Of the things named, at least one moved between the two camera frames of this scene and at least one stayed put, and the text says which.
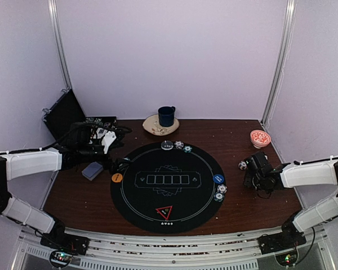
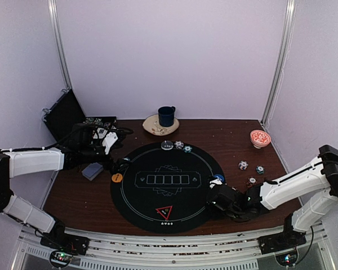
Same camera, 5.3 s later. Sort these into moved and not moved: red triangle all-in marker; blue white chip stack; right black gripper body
Moved: right black gripper body
Not moved: red triangle all-in marker; blue white chip stack
